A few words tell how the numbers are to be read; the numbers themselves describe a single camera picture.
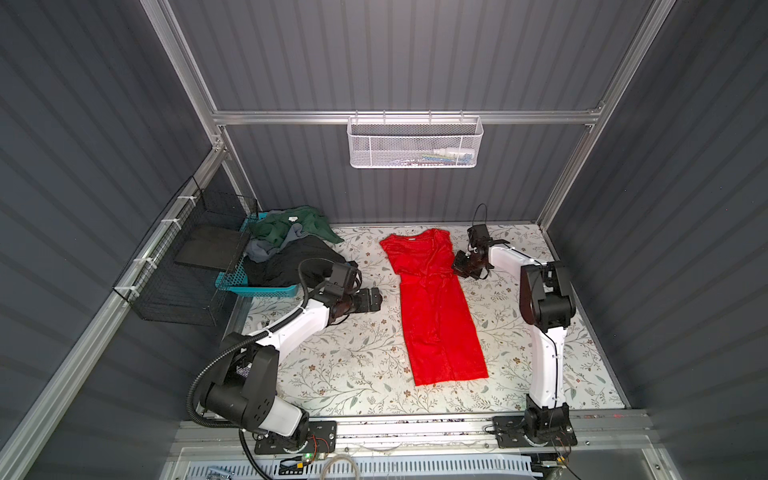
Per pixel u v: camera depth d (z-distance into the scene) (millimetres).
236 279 994
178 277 737
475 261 845
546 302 596
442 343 888
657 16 705
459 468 770
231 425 440
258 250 895
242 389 435
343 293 693
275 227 958
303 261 942
